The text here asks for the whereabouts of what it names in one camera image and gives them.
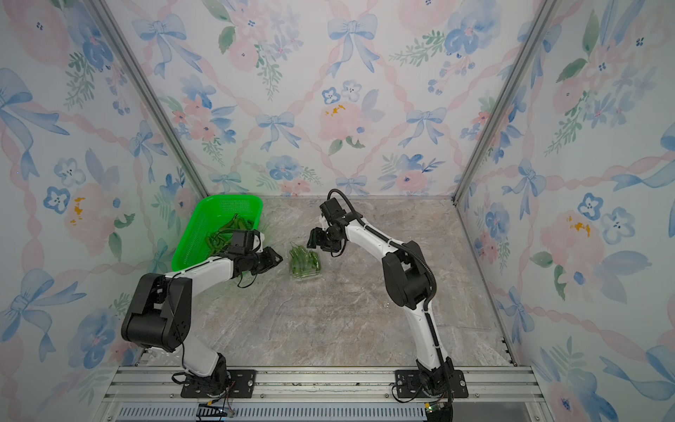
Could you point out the clear pepper container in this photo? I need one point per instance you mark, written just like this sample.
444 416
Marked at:
304 263

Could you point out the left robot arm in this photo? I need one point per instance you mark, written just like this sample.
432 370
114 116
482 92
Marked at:
161 310

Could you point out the aluminium corner post right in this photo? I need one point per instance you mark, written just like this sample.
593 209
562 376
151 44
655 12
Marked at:
534 36

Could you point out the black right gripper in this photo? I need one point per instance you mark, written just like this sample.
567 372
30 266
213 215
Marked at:
316 238

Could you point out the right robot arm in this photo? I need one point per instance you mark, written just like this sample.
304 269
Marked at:
409 282

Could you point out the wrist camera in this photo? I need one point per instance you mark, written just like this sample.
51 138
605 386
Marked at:
333 213
244 242

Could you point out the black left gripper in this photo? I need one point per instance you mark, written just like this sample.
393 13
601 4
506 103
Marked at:
272 260

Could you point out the green plastic basket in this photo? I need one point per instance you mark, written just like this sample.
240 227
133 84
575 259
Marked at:
210 215

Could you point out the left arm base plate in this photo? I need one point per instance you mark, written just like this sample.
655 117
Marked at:
233 383

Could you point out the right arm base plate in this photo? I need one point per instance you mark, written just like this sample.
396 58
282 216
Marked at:
413 383

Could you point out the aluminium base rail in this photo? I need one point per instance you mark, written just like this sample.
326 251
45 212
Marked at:
322 394

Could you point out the aluminium corner post left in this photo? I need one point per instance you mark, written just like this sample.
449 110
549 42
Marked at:
102 15

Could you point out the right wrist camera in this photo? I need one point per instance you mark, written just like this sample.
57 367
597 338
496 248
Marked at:
333 213

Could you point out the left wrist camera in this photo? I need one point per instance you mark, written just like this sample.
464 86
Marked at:
244 242

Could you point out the aluminium corner post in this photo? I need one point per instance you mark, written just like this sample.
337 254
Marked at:
534 36
102 15

